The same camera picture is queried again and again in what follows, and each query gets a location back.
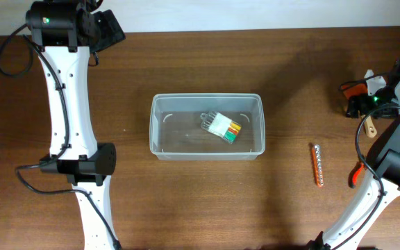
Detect orange socket bit rail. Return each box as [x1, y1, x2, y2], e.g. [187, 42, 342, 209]
[311, 144, 324, 188]

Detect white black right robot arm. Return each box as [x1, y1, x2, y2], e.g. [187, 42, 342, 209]
[306, 58, 400, 249]

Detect clear plastic container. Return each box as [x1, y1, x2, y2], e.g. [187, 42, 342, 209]
[149, 93, 265, 161]

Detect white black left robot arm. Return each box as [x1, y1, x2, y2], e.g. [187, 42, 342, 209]
[26, 1, 125, 249]

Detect red handled pliers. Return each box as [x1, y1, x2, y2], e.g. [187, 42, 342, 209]
[348, 162, 365, 189]

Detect orange scraper wooden handle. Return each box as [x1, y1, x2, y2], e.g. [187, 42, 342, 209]
[340, 83, 378, 139]

